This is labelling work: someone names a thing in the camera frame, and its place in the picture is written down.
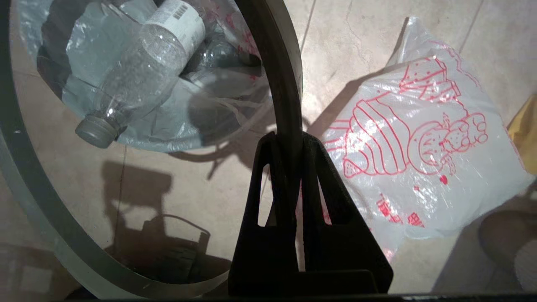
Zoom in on grey bin retaining ring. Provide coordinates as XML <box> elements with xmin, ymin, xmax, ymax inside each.
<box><xmin>0</xmin><ymin>0</ymin><xmax>305</xmax><ymax>299</ymax></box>

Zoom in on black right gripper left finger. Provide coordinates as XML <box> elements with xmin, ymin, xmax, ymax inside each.
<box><xmin>229</xmin><ymin>133</ymin><xmax>299</xmax><ymax>273</ymax></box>

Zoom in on yellow fabric bag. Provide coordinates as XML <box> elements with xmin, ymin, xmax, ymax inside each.
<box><xmin>507</xmin><ymin>94</ymin><xmax>537</xmax><ymax>177</ymax></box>

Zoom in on clear plastic bottle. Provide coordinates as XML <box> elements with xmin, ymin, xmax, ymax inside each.
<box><xmin>75</xmin><ymin>0</ymin><xmax>207</xmax><ymax>149</ymax></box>

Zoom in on used white red-print trash bag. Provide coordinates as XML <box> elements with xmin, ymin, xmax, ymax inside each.
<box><xmin>13</xmin><ymin>0</ymin><xmax>277</xmax><ymax>154</ymax></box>

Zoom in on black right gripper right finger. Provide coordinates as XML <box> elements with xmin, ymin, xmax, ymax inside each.
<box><xmin>301</xmin><ymin>133</ymin><xmax>393</xmax><ymax>273</ymax></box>

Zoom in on new white red-print plastic bag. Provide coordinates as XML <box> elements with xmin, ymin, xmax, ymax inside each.
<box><xmin>321</xmin><ymin>17</ymin><xmax>535</xmax><ymax>265</ymax></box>

